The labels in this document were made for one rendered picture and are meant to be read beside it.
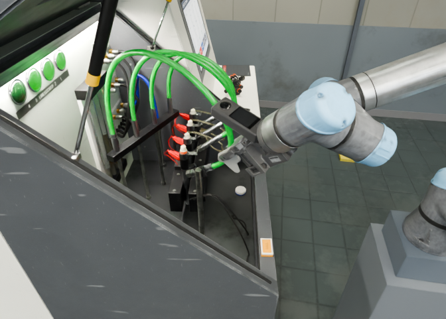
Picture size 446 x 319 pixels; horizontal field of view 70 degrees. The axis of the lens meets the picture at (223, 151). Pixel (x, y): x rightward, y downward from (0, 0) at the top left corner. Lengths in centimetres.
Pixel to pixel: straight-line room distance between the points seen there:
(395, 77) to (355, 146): 19
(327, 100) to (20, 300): 86
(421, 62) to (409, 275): 65
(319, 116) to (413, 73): 27
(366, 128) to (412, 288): 68
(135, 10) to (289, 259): 158
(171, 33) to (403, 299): 111
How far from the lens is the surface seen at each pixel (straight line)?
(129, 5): 118
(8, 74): 68
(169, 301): 85
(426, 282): 116
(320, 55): 338
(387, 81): 68
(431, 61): 71
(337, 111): 48
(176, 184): 102
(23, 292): 97
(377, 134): 56
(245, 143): 63
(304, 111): 48
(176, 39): 117
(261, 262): 86
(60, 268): 83
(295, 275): 201
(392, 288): 112
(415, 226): 107
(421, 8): 347
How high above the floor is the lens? 165
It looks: 36 degrees down
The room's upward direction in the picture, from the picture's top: straight up
